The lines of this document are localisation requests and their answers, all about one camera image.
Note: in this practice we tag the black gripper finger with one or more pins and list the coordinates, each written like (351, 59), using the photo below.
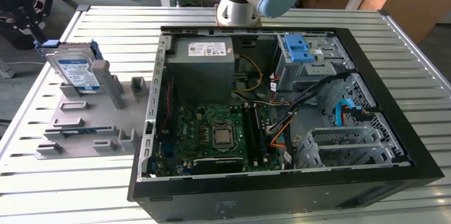
(36, 31)

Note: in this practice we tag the hard disk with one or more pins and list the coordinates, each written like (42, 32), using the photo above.
(75, 70)

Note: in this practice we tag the metal disk bay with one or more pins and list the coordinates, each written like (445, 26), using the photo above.
(353, 147)

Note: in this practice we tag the grey metal foot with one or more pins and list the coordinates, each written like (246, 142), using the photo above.
(7, 72)

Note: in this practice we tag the grey parts rack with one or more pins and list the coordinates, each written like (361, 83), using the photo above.
(106, 118)

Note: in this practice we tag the green RAM stick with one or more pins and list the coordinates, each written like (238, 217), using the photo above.
(79, 130)

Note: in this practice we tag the grey power supply unit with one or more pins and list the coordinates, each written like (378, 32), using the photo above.
(201, 76)

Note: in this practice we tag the green motherboard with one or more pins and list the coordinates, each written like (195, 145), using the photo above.
(190, 129)

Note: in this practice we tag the CPU socket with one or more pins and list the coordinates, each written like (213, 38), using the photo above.
(223, 124)

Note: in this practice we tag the silver CPU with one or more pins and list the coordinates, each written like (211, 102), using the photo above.
(223, 136)

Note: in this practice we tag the black graphics card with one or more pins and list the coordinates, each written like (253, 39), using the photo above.
(218, 164)

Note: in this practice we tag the black RAM slot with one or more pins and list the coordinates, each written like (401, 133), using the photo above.
(251, 134)

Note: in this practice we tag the blue plastic drive latch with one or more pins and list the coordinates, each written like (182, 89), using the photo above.
(298, 49)

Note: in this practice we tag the metal optical drive cage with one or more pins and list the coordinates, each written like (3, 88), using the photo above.
(317, 70)

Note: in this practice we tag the black PC case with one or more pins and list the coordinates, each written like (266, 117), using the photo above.
(282, 195)

